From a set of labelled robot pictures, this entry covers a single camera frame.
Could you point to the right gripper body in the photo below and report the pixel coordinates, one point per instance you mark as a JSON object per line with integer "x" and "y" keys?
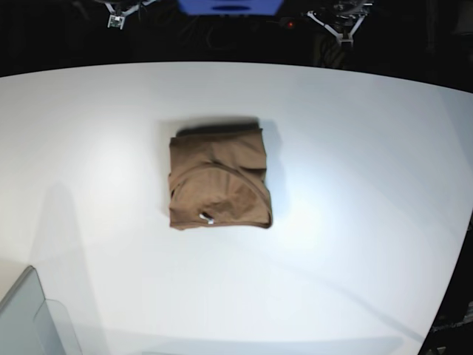
{"x": 125, "y": 7}

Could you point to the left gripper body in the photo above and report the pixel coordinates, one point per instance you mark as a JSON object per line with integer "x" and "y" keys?
{"x": 341, "y": 20}

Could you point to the brown t-shirt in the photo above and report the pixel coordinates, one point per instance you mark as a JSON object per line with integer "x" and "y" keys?
{"x": 217, "y": 177}

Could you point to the blue bin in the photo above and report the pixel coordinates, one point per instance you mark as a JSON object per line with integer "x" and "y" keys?
{"x": 230, "y": 7}

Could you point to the black power strip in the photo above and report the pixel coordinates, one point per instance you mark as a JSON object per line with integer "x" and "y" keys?
{"x": 300, "y": 23}

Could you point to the grey plastic tray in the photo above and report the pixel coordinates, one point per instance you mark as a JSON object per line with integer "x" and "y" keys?
{"x": 33, "y": 324}

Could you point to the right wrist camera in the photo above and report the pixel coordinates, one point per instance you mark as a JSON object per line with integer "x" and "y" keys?
{"x": 116, "y": 21}

